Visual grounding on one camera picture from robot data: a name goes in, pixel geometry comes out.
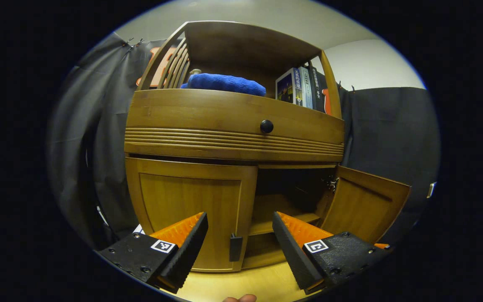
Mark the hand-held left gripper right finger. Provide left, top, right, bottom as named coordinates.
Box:
left=272, top=211, right=391, bottom=295

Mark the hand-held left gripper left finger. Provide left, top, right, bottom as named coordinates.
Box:
left=98, top=212, right=209, bottom=294

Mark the wooden cabinet door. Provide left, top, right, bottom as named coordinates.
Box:
left=317, top=165, right=412, bottom=245
left=125, top=157, right=259, bottom=272

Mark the wooden double-door shoe cabinet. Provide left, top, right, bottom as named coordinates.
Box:
left=124, top=21, right=412, bottom=273

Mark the inner wooden shelf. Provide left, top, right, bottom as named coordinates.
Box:
left=249, top=195, right=322, bottom=235

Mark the wooden ribbed drawer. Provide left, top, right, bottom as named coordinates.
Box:
left=124, top=89, right=345, bottom=163

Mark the pale grey book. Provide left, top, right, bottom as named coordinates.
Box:
left=298, top=66, right=314, bottom=109

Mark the blue spine book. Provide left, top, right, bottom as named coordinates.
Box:
left=275, top=68, right=305, bottom=106

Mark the blue folded towel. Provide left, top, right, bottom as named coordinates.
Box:
left=181, top=73, right=267, bottom=97

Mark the black door handle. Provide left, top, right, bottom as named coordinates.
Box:
left=229, top=234, right=243, bottom=262

